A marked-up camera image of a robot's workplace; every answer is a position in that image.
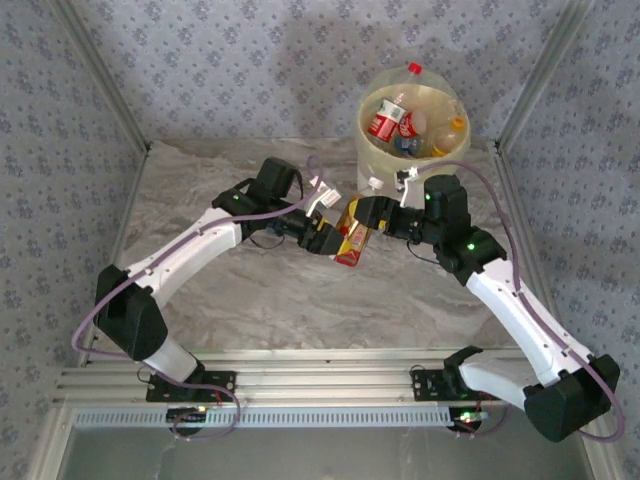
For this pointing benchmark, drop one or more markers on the orange juice bottle yellow label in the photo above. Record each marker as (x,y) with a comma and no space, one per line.
(352,240)

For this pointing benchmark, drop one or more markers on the table edge rail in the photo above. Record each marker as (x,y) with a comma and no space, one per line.
(128,210)
(521,220)

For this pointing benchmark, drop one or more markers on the right aluminium frame post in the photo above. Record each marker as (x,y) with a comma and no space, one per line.
(541,70)

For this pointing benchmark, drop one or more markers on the clear bottle mustard yellow cap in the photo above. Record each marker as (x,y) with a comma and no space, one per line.
(442,145)

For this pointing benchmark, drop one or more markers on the yellow green bin liner bag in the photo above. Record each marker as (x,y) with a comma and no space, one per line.
(385,80)

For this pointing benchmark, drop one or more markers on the right controller board with LED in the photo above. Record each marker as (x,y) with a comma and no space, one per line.
(467,416)

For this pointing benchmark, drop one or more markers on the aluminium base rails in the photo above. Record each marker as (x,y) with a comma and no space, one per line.
(325,372)

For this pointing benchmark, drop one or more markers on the left controller board with LED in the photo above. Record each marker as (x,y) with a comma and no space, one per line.
(185,415)

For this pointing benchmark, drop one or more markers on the right table edge rail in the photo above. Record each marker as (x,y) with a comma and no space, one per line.
(521,220)

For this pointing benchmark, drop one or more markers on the clear cola bottle red label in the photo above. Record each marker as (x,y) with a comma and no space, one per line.
(407,130)

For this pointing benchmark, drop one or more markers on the left table edge rail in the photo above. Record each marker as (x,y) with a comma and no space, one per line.
(128,210)

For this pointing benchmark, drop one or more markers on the cream white plastic bin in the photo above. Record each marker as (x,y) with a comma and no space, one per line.
(377,167)

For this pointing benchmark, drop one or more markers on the clear bottle red white label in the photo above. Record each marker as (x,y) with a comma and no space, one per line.
(382,127)

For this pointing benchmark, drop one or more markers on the clear soda bottle orange cap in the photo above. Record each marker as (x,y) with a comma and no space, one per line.
(457,122)

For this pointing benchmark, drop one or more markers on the left aluminium frame post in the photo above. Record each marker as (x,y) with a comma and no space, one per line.
(103,70)

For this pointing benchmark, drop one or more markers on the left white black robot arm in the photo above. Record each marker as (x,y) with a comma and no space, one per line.
(190,250)

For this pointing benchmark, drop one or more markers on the aluminium frame post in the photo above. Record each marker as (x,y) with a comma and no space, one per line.
(103,70)
(541,70)

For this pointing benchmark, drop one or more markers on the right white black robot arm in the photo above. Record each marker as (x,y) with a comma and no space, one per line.
(520,310)

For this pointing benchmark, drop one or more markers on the controller board with led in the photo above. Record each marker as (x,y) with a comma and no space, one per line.
(185,415)
(467,416)

